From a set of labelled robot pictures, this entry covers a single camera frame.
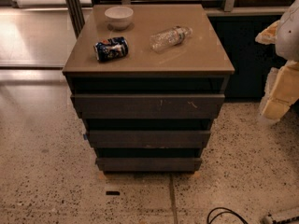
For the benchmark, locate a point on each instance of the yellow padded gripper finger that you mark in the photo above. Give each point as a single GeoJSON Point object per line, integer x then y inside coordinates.
{"type": "Point", "coordinates": [281, 91]}

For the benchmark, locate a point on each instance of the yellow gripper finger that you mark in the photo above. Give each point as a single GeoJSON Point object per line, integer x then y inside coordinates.
{"type": "Point", "coordinates": [268, 35]}

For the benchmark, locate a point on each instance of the drawer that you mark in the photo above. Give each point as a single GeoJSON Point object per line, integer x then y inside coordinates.
{"type": "Point", "coordinates": [147, 106]}
{"type": "Point", "coordinates": [148, 139]}
{"type": "Point", "coordinates": [148, 164]}

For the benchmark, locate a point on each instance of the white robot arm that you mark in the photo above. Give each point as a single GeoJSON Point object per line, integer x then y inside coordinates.
{"type": "Point", "coordinates": [287, 45]}

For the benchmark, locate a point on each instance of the brown drawer cabinet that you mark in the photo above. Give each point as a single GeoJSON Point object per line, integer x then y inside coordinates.
{"type": "Point", "coordinates": [198, 65]}

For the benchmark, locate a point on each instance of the clear plastic bottle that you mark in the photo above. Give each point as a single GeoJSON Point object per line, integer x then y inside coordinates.
{"type": "Point", "coordinates": [169, 38]}

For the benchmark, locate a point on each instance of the grey power strip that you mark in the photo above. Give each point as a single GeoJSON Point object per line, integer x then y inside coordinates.
{"type": "Point", "coordinates": [290, 216]}

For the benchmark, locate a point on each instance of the white bowl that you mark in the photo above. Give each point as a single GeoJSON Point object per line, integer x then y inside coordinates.
{"type": "Point", "coordinates": [119, 17]}

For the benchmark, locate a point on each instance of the blue crushed soda can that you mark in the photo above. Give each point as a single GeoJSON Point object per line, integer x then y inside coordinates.
{"type": "Point", "coordinates": [111, 48]}

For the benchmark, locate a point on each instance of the black floor tape mark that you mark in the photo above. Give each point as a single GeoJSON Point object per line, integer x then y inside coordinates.
{"type": "Point", "coordinates": [112, 193]}

